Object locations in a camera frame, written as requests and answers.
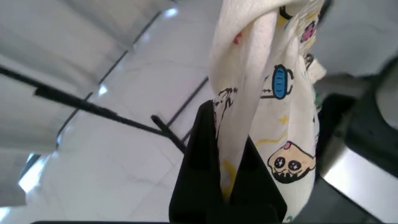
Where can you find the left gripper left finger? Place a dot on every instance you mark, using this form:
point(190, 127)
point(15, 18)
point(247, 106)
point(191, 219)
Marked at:
point(196, 186)

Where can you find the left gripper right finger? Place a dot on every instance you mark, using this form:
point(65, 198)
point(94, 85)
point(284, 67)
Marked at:
point(258, 196)

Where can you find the cream printed garment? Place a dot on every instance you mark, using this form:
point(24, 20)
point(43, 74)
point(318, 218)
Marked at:
point(264, 46)

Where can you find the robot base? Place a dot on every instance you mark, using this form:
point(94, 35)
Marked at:
point(357, 186)

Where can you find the black clothes rack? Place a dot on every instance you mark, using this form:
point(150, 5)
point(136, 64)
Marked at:
point(93, 108)

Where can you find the white curtain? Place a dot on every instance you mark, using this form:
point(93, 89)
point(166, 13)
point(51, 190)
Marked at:
point(62, 25)

